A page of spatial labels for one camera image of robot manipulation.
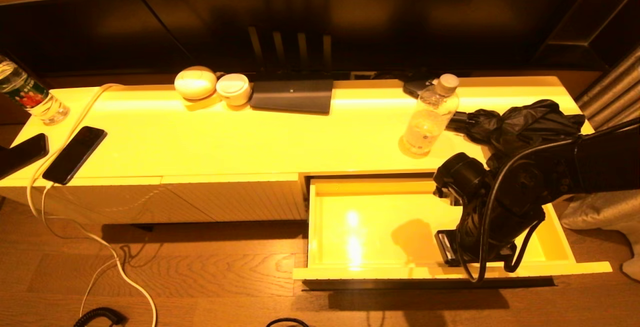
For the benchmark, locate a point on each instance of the black flat television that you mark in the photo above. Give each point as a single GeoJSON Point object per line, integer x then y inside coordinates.
{"type": "Point", "coordinates": [350, 27]}

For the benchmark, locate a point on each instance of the clear bottle with white cap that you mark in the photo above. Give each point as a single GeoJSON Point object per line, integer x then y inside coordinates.
{"type": "Point", "coordinates": [427, 122]}

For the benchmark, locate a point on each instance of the cabinet drawer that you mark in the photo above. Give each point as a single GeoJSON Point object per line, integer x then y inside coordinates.
{"type": "Point", "coordinates": [370, 227]}

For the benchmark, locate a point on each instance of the small black flat device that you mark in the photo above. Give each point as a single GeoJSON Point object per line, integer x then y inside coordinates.
{"type": "Point", "coordinates": [412, 87]}

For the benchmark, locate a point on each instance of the black smartphone on charger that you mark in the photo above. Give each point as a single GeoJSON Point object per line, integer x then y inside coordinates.
{"type": "Point", "coordinates": [74, 154]}

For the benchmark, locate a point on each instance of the black umbrella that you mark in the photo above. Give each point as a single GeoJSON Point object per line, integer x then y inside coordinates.
{"type": "Point", "coordinates": [525, 122]}

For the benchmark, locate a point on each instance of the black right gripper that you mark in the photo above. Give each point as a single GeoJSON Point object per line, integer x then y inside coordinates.
{"type": "Point", "coordinates": [482, 247]}

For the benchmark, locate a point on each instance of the dark wooden shelf unit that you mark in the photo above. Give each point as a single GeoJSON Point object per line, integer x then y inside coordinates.
{"type": "Point", "coordinates": [600, 22]}

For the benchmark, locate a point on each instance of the white round lidded jar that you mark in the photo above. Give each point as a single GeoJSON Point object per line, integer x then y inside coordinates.
{"type": "Point", "coordinates": [233, 89]}

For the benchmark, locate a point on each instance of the cream ribbed cabinet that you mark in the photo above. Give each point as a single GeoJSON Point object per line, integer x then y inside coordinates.
{"type": "Point", "coordinates": [225, 137]}

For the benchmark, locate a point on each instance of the grey curtain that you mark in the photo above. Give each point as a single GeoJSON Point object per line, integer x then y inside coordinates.
{"type": "Point", "coordinates": [600, 212]}

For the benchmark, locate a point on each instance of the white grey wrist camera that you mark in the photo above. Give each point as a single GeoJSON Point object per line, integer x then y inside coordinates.
{"type": "Point", "coordinates": [445, 249]}

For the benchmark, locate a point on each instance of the dark grey flat box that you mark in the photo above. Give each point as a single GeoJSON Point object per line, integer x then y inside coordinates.
{"type": "Point", "coordinates": [292, 96]}

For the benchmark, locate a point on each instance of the white egg-shaped device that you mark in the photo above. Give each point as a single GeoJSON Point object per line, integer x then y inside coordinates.
{"type": "Point", "coordinates": [195, 83]}

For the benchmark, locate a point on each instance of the water bottle with green label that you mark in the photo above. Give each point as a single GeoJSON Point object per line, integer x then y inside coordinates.
{"type": "Point", "coordinates": [33, 97]}

